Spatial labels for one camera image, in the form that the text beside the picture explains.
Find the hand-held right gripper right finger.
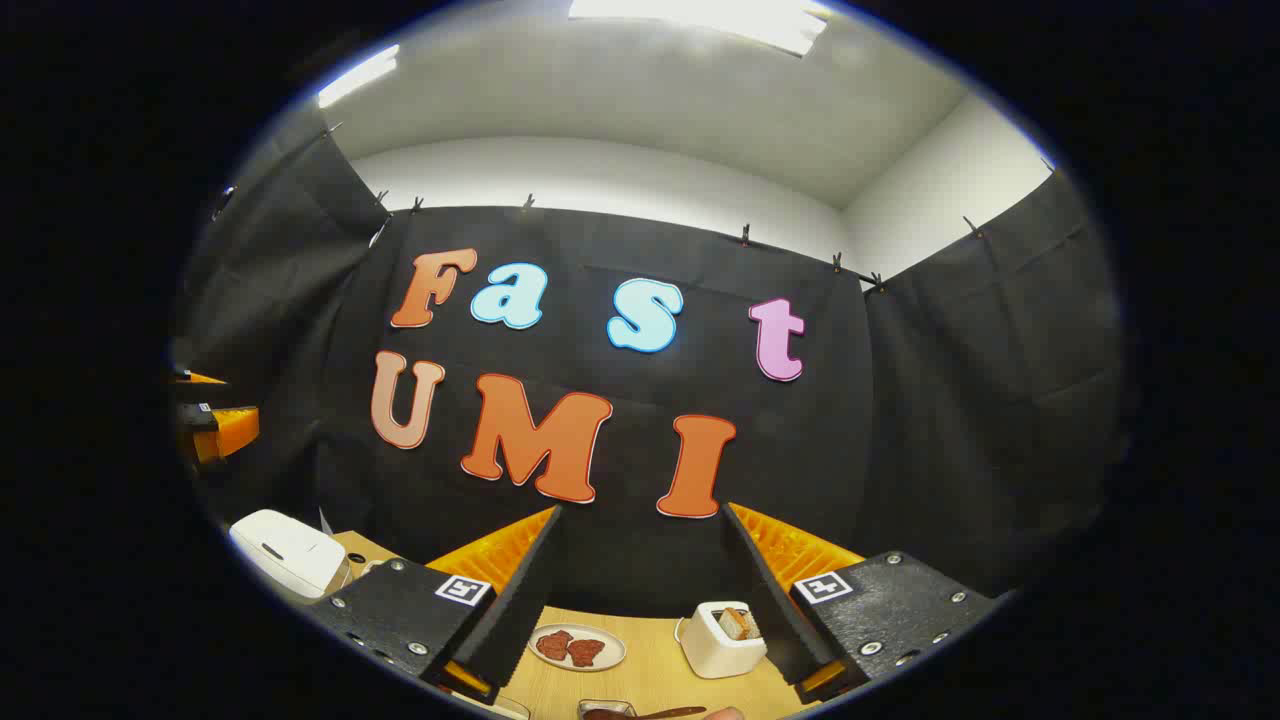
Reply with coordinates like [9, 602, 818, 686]
[720, 502, 1001, 706]

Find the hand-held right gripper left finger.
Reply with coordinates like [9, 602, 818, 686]
[305, 505, 563, 706]

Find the white rice cooker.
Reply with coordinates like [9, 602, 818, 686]
[228, 509, 349, 604]

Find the brown wooden spoon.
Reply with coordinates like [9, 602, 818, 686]
[583, 705, 708, 720]

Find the white toaster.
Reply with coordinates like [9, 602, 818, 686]
[676, 600, 769, 680]

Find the white oval plate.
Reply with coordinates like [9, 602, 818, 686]
[527, 623, 628, 673]

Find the ceiling light panel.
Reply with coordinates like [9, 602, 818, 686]
[317, 44, 401, 109]

